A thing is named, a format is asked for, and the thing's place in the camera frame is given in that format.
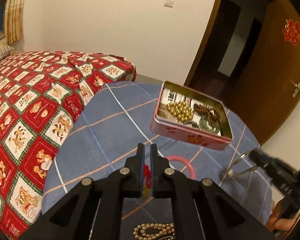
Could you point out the beige patterned curtain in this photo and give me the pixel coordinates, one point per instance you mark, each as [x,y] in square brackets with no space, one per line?
[13,20]

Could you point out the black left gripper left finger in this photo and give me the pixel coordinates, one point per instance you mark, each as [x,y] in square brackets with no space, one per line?
[109,194]

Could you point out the white printed paper card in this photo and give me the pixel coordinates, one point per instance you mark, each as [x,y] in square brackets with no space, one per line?
[185,110]

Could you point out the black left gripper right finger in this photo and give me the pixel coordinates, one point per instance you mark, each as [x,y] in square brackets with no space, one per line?
[184,193]

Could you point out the person's right hand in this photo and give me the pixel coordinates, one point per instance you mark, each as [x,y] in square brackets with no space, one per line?
[276,223]

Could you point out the pink plastic bangle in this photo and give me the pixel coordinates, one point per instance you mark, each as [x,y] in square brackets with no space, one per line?
[185,162]

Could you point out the blue plaid tablecloth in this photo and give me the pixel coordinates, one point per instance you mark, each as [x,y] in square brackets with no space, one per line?
[118,118]

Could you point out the red patterned bed quilt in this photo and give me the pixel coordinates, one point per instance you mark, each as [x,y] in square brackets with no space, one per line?
[42,93]

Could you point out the silver metal bangle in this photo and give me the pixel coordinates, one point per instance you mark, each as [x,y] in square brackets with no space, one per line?
[242,165]

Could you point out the white wall switch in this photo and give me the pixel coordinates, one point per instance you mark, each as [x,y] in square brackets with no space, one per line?
[169,3]

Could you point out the green jade bangle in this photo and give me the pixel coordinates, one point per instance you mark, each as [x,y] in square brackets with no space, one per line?
[209,125]

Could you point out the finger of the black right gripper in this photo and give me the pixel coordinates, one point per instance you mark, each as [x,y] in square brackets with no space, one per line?
[265,158]

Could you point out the metal door handle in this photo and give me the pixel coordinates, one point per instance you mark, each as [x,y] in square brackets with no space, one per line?
[296,88]

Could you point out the pink metal tin box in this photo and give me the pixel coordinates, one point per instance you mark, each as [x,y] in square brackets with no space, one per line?
[189,134]

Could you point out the brown wooden door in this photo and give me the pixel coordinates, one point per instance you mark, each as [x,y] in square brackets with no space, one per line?
[262,95]

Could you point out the red double happiness sticker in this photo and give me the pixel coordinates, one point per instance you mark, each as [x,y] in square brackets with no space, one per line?
[291,32]

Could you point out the red cord gold pendant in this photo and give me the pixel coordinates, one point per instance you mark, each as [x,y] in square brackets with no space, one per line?
[147,183]

